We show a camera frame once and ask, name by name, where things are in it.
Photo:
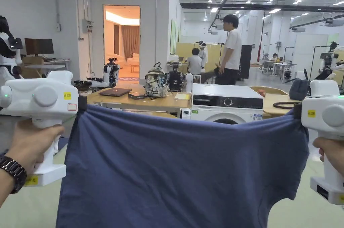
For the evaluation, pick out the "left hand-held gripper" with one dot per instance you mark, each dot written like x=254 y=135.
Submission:
x=40 y=96

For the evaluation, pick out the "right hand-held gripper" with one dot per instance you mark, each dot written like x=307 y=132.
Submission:
x=325 y=115

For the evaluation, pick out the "dark blue shirt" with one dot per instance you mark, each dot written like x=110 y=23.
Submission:
x=174 y=171

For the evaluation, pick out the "person's left forearm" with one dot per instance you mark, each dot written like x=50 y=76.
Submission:
x=9 y=177

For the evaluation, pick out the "person's right hand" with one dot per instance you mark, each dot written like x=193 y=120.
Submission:
x=332 y=151

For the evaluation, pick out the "person's left hand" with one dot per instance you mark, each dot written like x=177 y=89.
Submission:
x=28 y=144

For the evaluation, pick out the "brown carton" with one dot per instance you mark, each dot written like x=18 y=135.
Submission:
x=31 y=72

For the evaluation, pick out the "desk with black monitor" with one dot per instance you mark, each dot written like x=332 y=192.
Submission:
x=39 y=46

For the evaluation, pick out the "white and black robot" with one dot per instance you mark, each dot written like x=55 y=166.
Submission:
x=329 y=62
x=110 y=73
x=175 y=77
x=6 y=50

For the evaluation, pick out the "group of people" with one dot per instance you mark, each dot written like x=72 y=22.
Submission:
x=270 y=61

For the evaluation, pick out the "black cabinet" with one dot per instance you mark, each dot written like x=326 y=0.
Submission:
x=246 y=61

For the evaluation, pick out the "white washing machine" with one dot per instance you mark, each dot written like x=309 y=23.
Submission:
x=225 y=91

